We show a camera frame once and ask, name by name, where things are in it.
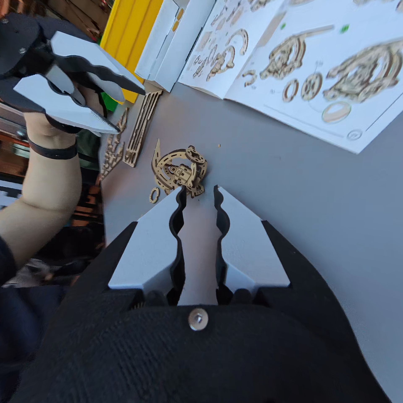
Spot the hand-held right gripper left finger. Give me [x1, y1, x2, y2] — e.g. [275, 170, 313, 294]
[108, 186, 188, 306]

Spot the white instruction booklet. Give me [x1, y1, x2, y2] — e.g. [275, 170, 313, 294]
[178, 0, 403, 155]

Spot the yellow box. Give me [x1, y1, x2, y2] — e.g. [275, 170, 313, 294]
[100, 0, 164, 104]

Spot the black wristband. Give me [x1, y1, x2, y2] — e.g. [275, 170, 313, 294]
[27, 137, 79, 160]

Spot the leftover wooden part frame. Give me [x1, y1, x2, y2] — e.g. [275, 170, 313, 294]
[99, 107, 130, 181]

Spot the person's left hand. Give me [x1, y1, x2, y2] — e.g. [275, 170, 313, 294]
[24, 82, 106, 149]

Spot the slotted wooden part sheet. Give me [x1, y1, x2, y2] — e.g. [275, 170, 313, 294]
[123, 90, 163, 167]

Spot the green plastic object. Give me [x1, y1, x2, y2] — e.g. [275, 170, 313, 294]
[100, 90, 120, 114]

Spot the white cardboard box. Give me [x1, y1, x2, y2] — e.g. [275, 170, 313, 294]
[135, 0, 218, 93]

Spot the person's dark clothing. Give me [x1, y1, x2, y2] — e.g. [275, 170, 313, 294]
[0, 234, 76, 403]

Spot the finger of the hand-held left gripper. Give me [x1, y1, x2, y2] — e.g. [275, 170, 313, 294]
[13, 74, 122, 137]
[47, 31, 146, 104]

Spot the small wooden model assembly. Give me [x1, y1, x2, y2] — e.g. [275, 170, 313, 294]
[151, 139, 209, 199]

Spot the person's left forearm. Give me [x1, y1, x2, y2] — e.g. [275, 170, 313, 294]
[0, 148, 83, 268]

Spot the brown cardboard box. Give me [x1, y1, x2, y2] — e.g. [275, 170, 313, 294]
[44, 0, 112, 40]

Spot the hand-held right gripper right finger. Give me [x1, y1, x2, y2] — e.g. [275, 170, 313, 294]
[213, 185, 291, 305]

